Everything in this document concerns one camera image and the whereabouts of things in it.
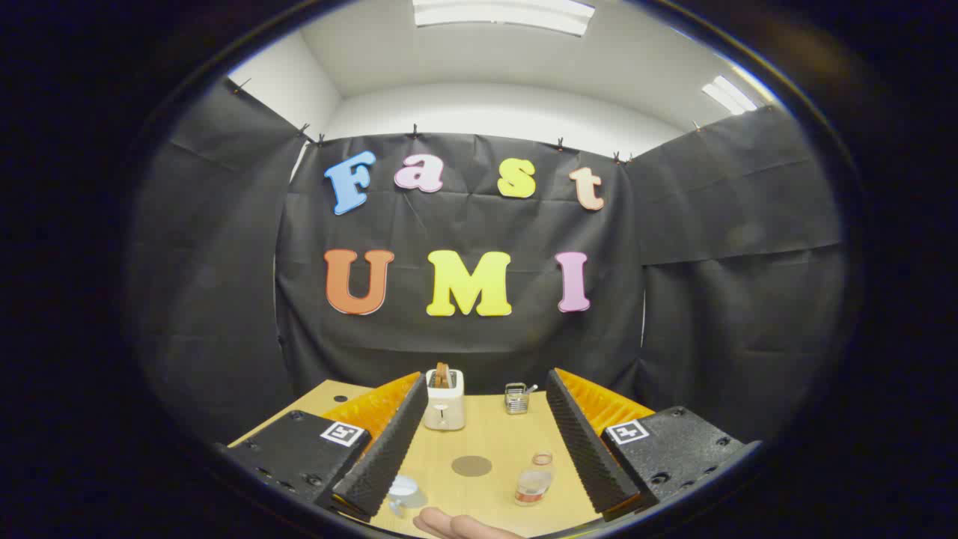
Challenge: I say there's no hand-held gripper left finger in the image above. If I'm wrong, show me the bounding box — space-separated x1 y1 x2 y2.
217 372 429 523

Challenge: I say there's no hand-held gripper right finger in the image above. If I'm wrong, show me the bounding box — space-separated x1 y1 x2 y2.
545 368 764 523

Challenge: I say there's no white cup with handle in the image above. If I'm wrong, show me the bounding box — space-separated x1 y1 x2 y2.
387 475 429 519

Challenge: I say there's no clear juice bottle red label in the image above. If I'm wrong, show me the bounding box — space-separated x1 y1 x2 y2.
514 451 555 508

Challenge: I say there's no white toaster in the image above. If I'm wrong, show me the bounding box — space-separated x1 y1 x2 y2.
423 369 466 431

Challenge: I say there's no wooden table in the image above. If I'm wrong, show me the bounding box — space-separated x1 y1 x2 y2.
228 380 659 539

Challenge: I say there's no black backdrop cloth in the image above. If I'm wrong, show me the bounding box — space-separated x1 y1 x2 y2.
127 79 850 450

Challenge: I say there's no small ceiling light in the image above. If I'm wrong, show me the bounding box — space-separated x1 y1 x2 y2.
701 75 758 115

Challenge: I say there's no long ceiling light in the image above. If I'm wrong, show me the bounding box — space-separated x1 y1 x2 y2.
412 0 596 37

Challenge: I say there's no small wire basket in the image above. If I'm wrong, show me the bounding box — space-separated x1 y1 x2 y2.
504 383 538 415

